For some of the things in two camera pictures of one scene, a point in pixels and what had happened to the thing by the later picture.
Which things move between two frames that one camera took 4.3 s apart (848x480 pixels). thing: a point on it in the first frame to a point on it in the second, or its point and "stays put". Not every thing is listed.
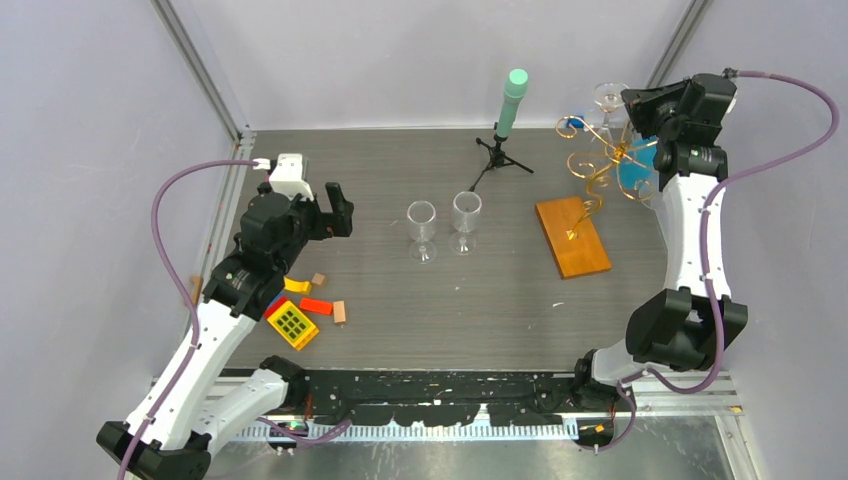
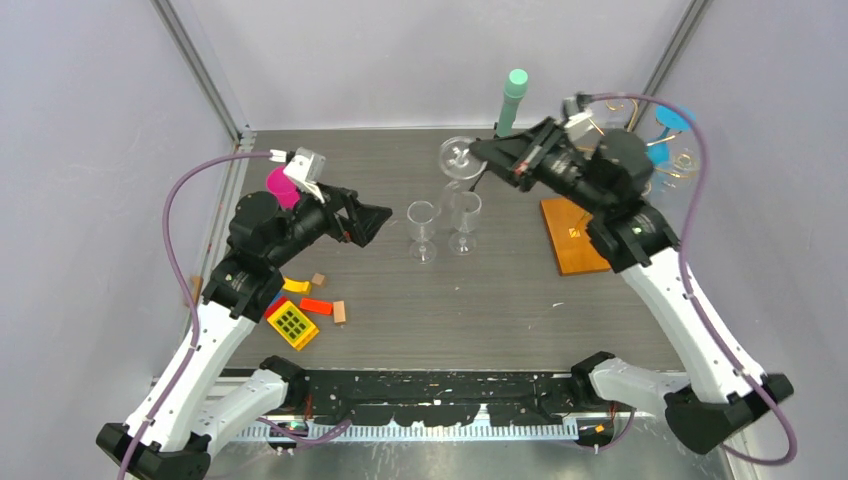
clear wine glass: [608, 98] to [458, 162]
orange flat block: [318, 306] stays put
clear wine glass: [421, 220] stays put
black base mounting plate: [444, 398] stays put
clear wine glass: [466, 209] stays put
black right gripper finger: [640, 100] to [516, 153]
